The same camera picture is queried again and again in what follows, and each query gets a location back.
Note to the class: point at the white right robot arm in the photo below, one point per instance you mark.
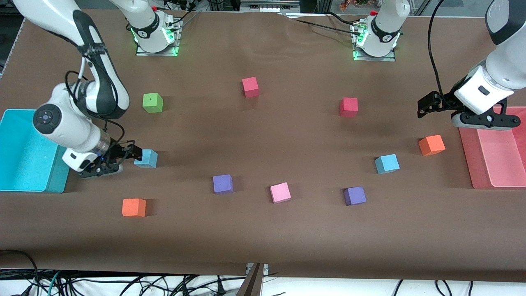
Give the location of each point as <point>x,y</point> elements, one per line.
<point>61,127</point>

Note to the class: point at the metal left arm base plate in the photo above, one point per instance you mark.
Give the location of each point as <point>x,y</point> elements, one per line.
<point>386,58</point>

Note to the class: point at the pink plastic bin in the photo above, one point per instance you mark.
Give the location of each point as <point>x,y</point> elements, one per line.
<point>501,164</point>

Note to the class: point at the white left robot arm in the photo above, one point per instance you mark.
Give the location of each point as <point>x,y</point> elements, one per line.
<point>505,61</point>

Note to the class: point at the dark grey metal bar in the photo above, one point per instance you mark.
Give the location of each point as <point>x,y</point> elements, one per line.
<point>251,285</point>

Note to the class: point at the red foam block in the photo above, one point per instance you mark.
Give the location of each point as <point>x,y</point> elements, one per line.
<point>250,87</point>
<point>348,107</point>

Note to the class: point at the orange background objects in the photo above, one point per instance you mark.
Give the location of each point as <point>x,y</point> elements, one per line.
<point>349,4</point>

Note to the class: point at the purple foam block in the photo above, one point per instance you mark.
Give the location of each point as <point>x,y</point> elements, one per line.
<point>354,196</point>
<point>222,184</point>

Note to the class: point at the cyan plastic bin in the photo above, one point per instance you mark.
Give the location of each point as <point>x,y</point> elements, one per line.
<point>20,164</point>

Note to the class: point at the green foam block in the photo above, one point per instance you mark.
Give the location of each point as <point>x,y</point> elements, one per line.
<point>152,102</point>

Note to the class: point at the light blue foam block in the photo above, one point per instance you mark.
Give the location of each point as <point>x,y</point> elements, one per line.
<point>387,164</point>
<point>147,159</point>

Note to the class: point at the orange foam block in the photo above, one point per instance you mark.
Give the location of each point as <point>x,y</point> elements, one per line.
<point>431,145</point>
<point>133,207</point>

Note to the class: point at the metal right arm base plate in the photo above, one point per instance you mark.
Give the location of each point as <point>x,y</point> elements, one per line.
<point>141,52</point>

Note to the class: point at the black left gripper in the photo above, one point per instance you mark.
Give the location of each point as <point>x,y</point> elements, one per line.
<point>444,101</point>

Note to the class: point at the aluminium frame rail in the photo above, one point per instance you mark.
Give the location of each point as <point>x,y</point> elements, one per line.
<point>267,7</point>

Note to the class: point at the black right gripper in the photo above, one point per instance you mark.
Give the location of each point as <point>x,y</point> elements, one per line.
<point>114,153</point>

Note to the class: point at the silver table edge bracket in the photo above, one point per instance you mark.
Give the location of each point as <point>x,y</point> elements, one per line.
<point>266,268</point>

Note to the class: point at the pink foam block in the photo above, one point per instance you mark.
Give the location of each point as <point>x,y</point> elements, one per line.
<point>280,193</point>

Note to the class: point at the brown paper table cover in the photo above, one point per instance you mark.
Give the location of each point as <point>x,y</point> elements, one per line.
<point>263,238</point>

